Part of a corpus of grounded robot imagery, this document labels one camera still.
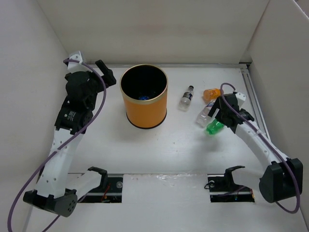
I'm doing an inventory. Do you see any orange cylindrical bin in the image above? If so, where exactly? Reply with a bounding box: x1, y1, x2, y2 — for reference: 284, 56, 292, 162
120, 64, 168, 129

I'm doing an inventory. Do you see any clear bottle with dark cap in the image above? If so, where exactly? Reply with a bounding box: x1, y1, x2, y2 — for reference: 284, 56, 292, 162
179, 86, 194, 111

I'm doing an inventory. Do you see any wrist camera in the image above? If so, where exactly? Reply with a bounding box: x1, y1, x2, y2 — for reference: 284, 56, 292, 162
68, 51, 85, 73
233, 92, 246, 108

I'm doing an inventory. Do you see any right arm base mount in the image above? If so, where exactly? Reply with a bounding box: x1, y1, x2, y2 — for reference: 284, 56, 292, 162
204, 174, 255, 203

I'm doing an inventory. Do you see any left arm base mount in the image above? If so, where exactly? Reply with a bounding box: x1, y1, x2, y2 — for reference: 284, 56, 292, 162
79, 174, 123, 203

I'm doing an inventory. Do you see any orange juice bottle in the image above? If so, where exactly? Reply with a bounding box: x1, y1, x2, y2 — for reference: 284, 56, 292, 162
203, 88, 221, 101

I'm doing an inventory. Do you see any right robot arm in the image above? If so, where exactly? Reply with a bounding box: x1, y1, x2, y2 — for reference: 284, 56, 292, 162
208, 92, 303, 203

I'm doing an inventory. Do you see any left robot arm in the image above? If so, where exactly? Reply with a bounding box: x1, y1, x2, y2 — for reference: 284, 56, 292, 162
23, 59, 116, 218

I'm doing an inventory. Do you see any green plastic bottle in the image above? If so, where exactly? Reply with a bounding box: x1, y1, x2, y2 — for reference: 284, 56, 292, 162
205, 119, 225, 135

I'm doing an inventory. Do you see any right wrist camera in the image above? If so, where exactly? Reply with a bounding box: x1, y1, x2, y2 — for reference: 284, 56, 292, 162
233, 92, 246, 108

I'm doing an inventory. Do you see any clear bottle with white cap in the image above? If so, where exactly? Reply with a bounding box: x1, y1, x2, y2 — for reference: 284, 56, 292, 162
196, 100, 215, 128

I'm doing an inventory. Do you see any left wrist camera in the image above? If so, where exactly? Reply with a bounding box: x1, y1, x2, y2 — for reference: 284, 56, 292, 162
68, 51, 85, 73

